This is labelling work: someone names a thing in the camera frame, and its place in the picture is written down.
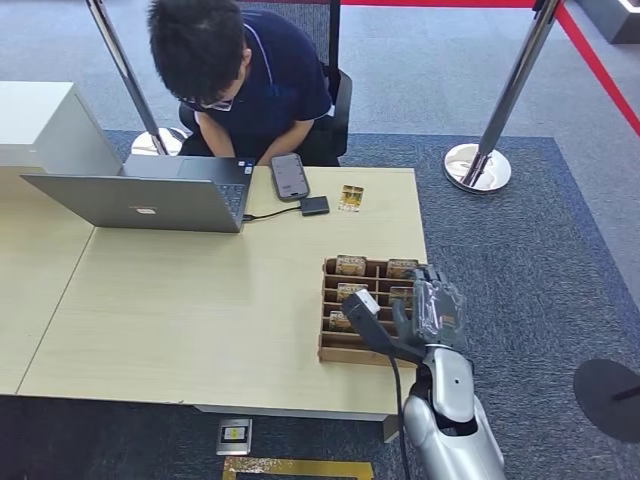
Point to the grey laptop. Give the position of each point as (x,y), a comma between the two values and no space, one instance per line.
(150,199)

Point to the black round base stand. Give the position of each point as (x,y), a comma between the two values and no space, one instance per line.
(600,397)

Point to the person's right forearm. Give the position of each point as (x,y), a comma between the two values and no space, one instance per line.
(215,136)

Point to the gold floor tape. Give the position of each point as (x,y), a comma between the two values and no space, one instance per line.
(300,469)

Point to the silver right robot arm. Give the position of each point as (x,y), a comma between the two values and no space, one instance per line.
(452,424)

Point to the black office chair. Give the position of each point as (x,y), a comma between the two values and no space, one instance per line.
(343,112)

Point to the dark blue carpet mat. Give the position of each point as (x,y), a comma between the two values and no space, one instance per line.
(525,265)

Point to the red barrier belt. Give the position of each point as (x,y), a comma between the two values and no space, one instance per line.
(595,63)

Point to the person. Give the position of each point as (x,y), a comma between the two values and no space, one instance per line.
(270,79)

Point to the white cabinet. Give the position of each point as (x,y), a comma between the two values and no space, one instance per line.
(45,126)

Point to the metal floor socket box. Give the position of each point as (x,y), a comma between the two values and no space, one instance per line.
(234,436)

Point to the chrome stanchion post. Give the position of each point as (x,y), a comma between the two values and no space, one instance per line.
(510,93)
(127,73)

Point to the person's left forearm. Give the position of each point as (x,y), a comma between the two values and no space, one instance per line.
(292,142)

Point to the small black box device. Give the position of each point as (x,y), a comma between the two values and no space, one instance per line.
(314,206)

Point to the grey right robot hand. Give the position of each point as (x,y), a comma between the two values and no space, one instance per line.
(440,311)

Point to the smartphone in dark case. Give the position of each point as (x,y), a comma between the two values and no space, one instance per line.
(289,176)

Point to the wooden card organizer tray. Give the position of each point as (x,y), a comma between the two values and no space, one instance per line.
(350,351)

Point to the grey platform with light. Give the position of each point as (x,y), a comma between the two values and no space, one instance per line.
(610,23)

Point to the gold printed card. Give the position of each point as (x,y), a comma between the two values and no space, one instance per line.
(350,198)
(339,322)
(350,266)
(401,268)
(350,290)

